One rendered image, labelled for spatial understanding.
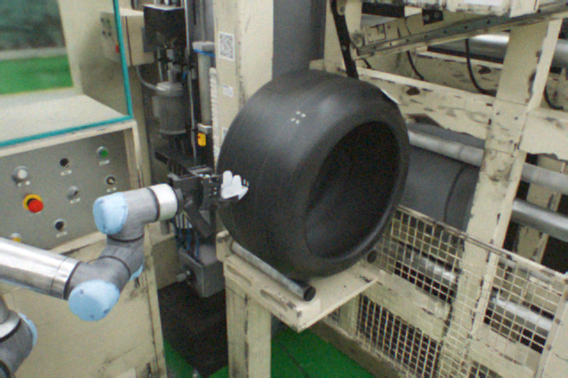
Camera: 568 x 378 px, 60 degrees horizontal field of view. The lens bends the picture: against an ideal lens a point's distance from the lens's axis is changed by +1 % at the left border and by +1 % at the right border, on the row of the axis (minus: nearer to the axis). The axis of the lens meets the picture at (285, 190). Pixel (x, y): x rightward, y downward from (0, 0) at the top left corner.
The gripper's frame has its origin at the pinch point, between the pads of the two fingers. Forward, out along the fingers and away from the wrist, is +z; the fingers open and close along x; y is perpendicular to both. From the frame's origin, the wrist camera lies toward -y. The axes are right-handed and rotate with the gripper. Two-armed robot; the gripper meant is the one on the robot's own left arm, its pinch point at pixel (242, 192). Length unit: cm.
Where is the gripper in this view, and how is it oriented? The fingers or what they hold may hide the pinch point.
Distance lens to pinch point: 118.5
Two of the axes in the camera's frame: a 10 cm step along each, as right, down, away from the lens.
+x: -6.8, -3.3, 6.6
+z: 7.3, -1.9, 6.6
